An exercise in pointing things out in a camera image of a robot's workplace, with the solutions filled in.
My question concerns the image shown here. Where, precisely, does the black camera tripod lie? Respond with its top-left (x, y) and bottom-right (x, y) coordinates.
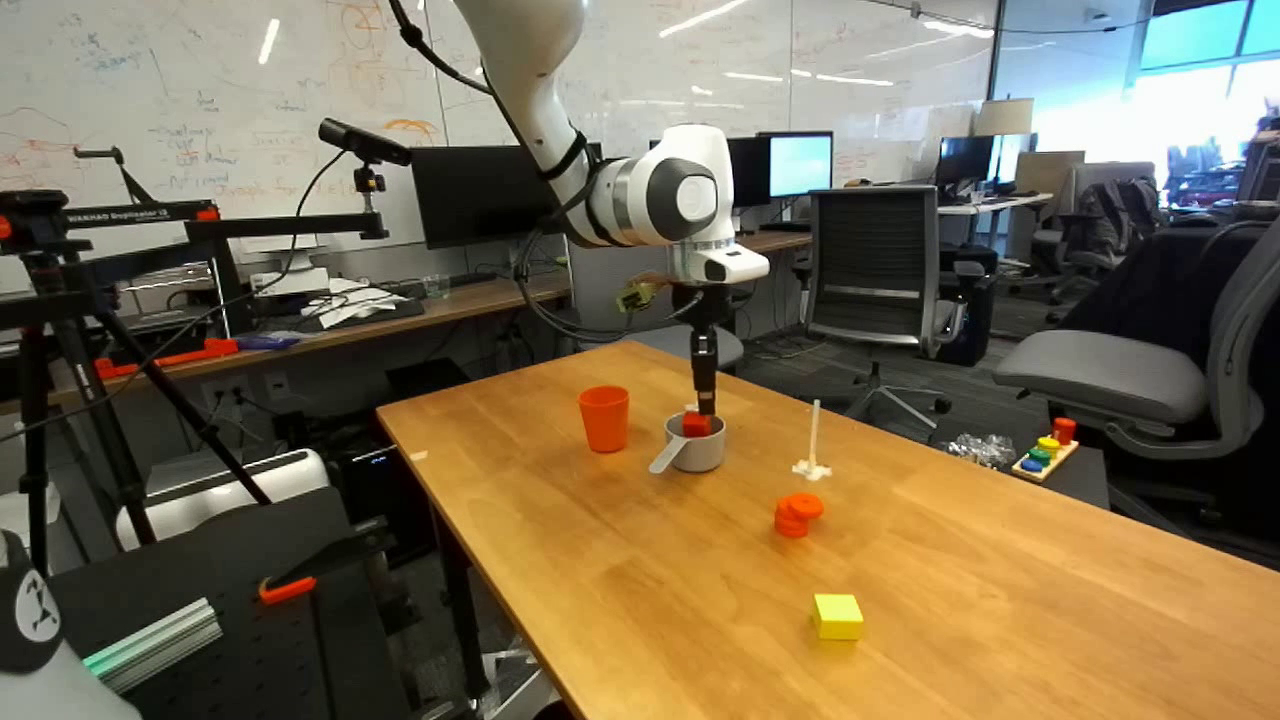
top-left (0, 191), bottom-right (393, 575)

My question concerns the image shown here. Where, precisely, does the orange cylinder block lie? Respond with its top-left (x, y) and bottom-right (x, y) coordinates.
top-left (773, 492), bottom-right (823, 540)

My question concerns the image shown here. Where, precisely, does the yellow cube block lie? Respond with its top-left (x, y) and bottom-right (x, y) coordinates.
top-left (811, 593), bottom-right (863, 640)

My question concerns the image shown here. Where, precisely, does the grey measuring cup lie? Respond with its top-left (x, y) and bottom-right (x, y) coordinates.
top-left (649, 411), bottom-right (728, 475)

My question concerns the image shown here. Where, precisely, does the white peg stand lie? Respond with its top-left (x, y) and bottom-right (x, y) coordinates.
top-left (792, 402), bottom-right (834, 485)

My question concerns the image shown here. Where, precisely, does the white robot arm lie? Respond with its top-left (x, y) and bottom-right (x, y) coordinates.
top-left (456, 0), bottom-right (770, 416)

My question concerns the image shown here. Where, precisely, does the black office chair background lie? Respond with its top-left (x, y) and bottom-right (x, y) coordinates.
top-left (805, 185), bottom-right (956, 357)

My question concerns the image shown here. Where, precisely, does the grey office chair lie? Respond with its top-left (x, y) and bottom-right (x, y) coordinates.
top-left (998, 220), bottom-right (1280, 538)

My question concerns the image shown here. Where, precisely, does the red cube block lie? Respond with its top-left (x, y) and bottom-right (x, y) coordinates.
top-left (680, 411), bottom-right (717, 435)

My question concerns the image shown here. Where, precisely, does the orange plastic cup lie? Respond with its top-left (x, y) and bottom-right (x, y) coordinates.
top-left (581, 385), bottom-right (627, 451)

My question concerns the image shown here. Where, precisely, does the computer monitor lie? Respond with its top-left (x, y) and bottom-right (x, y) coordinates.
top-left (764, 134), bottom-right (836, 199)

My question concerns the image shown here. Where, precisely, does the colourful wooden toy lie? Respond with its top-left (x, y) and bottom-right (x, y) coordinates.
top-left (1014, 416), bottom-right (1082, 480)

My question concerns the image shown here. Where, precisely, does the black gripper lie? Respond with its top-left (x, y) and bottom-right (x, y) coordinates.
top-left (683, 285), bottom-right (728, 416)

